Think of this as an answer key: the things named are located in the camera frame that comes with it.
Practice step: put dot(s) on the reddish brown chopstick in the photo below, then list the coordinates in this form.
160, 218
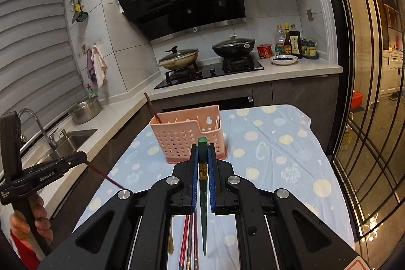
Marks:
189, 244

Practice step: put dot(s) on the dark red chopstick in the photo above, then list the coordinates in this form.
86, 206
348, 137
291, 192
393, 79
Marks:
107, 176

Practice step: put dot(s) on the green chopstick with gold band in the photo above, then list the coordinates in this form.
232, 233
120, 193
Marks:
202, 184

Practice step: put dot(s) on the person's left hand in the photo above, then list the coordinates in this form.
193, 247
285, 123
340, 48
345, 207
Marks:
42, 227

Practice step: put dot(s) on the purple cloth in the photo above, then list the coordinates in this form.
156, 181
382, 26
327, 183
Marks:
90, 67

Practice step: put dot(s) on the beige wok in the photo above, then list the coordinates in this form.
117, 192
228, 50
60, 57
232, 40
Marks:
177, 63

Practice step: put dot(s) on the steel faucet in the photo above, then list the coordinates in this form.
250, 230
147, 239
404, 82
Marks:
41, 127

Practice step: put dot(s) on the kitchen counter with cabinets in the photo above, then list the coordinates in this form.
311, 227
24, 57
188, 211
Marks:
294, 89

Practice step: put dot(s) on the glass wok lid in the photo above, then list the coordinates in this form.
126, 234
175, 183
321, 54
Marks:
178, 54

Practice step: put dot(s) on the white hanging towel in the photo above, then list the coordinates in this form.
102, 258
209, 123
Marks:
99, 67

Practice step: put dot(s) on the black gas stove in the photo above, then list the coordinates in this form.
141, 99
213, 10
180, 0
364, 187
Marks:
215, 71

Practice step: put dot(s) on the white plate with dark food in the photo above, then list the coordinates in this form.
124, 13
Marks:
284, 60

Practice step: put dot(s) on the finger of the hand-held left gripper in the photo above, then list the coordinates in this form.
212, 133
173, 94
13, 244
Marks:
63, 164

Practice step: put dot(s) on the clear plastic bottle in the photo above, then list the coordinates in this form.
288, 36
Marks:
280, 36

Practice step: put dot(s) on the person's left forearm red sleeve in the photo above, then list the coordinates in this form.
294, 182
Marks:
23, 252

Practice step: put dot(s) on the dark soy sauce bottle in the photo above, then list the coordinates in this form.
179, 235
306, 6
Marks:
296, 44

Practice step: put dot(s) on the steel pot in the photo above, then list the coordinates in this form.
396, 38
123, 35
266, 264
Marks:
85, 111

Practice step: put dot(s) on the red box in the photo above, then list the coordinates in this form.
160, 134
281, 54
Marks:
357, 99

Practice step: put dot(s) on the condiment jar set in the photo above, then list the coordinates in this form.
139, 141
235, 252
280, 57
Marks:
310, 50

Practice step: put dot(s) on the steel sink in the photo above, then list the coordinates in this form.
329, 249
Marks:
72, 140

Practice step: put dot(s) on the glass sliding door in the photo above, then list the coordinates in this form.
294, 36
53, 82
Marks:
364, 130

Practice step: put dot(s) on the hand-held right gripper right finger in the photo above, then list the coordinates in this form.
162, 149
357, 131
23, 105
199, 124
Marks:
211, 181

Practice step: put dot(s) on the green dish soap bottle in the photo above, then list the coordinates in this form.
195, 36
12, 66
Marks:
92, 92

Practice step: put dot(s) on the white window blinds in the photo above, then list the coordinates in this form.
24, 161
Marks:
34, 51

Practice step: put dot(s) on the gold fork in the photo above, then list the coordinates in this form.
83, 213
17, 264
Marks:
171, 238

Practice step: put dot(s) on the yellow capped sauce bottle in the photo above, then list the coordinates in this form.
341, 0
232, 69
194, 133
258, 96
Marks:
287, 42

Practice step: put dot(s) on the blue planet print tablecloth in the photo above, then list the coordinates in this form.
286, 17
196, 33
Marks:
269, 146

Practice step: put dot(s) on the black wok lid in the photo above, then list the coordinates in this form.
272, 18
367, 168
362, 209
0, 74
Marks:
232, 43

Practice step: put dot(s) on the black wok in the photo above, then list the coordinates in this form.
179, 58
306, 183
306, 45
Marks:
234, 51

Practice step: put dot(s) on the grey wall socket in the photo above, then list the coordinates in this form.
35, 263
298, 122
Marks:
310, 15

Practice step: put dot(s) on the pink perforated utensil holder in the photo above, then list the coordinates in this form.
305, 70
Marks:
177, 137

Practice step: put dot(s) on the teal slotted ladle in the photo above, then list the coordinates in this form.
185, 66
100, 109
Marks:
83, 16

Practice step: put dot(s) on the red instant noodle cup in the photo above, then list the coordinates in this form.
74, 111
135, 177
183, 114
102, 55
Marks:
264, 51

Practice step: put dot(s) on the bright red chopstick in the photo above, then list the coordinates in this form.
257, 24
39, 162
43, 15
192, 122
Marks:
183, 241

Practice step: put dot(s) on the white wall socket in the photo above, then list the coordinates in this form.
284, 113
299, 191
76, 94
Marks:
83, 48

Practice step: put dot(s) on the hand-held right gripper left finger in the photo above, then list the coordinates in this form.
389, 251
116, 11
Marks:
193, 181

